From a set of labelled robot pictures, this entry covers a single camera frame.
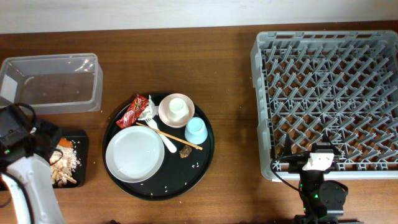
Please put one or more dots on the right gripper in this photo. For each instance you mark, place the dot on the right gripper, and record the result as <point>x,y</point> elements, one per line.
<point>297,163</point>

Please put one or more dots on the rice and food scraps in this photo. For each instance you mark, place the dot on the rice and food scraps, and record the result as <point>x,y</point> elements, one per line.
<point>63,164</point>

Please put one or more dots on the orange carrot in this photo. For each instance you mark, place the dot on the orange carrot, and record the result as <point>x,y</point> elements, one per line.
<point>65,143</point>

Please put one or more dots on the light blue cup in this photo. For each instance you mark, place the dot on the light blue cup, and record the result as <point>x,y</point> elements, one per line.
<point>196,131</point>

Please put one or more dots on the brown food lump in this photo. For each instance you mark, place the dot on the brown food lump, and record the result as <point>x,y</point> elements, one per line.
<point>185,151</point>

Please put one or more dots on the white dinner plate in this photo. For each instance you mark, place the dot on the white dinner plate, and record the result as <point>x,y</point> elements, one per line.
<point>134,154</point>

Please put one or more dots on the red snack wrapper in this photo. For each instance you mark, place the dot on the red snack wrapper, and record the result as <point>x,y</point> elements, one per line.
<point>138,105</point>

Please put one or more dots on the white tissue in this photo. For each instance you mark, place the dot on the white tissue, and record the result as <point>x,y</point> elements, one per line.
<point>150,111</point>

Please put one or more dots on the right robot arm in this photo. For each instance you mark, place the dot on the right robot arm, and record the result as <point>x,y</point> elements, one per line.
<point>322,199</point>

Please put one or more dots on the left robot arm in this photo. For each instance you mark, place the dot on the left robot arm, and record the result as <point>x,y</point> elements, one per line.
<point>27,144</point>

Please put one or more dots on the grey dishwasher rack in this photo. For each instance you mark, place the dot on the grey dishwasher rack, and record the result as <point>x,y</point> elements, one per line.
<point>343,82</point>

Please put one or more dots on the black rectangular tray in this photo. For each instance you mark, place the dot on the black rectangular tray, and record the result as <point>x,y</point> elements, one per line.
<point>80,142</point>

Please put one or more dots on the clear plastic bin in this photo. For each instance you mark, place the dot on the clear plastic bin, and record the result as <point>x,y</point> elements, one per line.
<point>53,84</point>

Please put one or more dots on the white upturned cup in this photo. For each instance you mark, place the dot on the white upturned cup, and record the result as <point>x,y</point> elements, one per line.
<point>178,109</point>

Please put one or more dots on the white plastic fork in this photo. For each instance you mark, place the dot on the white plastic fork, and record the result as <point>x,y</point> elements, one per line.
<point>170,146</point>

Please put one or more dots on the wooden chopstick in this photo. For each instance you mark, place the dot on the wooden chopstick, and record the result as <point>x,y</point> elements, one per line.
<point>172,137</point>

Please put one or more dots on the round black serving tray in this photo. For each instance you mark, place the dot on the round black serving tray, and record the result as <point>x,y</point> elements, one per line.
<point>176,175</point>

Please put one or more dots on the pink shallow bowl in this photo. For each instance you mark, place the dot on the pink shallow bowl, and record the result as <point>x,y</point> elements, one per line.
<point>164,111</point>

